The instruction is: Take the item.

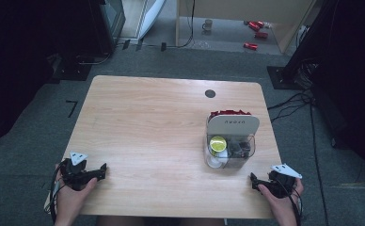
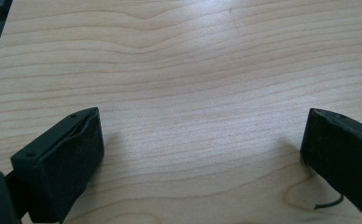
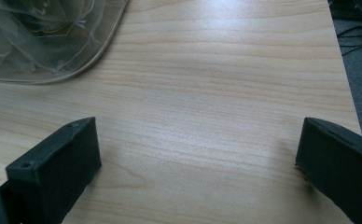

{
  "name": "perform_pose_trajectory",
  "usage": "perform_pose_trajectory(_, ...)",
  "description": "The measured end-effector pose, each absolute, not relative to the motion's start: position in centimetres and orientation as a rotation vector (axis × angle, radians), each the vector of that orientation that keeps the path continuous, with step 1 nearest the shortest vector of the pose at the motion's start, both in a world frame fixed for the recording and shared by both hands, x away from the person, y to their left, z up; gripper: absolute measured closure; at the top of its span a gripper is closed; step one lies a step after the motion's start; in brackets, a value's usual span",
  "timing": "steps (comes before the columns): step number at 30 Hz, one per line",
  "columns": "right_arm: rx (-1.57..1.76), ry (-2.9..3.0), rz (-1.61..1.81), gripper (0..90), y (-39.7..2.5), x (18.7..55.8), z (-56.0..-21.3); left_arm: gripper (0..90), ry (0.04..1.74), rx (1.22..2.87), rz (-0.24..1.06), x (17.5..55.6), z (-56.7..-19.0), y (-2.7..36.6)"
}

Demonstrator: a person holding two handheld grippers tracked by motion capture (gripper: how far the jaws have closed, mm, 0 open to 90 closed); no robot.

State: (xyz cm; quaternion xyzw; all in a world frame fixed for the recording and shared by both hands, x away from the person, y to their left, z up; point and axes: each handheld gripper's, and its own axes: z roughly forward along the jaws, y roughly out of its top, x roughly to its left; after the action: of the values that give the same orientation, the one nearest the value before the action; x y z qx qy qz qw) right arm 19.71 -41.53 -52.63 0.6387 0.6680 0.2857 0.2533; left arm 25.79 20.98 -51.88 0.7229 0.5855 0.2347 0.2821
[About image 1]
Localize yellow-green capsule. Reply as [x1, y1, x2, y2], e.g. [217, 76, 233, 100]
[209, 135, 229, 155]

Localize person's left hand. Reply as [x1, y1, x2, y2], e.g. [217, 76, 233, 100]
[55, 163, 99, 218]

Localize black hanging cable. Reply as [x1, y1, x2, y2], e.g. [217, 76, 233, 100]
[166, 0, 197, 49]

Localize black cabinet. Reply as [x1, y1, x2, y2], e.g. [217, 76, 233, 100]
[87, 0, 127, 55]

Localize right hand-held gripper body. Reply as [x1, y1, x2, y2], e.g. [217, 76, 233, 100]
[265, 163, 304, 200]

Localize light wooden shelf frame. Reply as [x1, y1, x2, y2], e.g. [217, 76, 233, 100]
[175, 0, 317, 55]

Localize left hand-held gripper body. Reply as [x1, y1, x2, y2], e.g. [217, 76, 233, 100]
[59, 151, 91, 192]

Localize person's right hand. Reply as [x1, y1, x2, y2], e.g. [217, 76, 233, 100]
[257, 178, 305, 218]

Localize black floor cables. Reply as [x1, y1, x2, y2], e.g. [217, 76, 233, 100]
[266, 89, 315, 124]

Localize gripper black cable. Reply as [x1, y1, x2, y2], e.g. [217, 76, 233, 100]
[48, 164, 66, 224]
[278, 178, 305, 226]

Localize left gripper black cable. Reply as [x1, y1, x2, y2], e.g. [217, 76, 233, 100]
[48, 164, 66, 224]

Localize white capsule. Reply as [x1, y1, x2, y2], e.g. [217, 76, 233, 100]
[206, 150, 230, 170]

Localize white board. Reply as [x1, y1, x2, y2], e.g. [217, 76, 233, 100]
[137, 0, 167, 40]

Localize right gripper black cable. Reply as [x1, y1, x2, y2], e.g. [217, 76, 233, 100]
[278, 178, 305, 226]

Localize dark capsules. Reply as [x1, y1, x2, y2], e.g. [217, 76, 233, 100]
[228, 139, 254, 159]

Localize clear box with white lid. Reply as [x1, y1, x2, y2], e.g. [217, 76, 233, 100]
[203, 110, 261, 170]

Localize grey mug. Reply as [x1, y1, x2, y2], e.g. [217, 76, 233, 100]
[201, 19, 214, 32]

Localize black stand base plate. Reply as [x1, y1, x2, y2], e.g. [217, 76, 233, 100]
[266, 65, 307, 91]
[47, 54, 94, 83]

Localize red packets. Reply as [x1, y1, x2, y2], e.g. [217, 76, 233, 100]
[208, 108, 253, 120]

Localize dark curtain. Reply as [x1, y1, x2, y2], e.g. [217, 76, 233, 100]
[292, 0, 365, 189]
[0, 0, 104, 150]

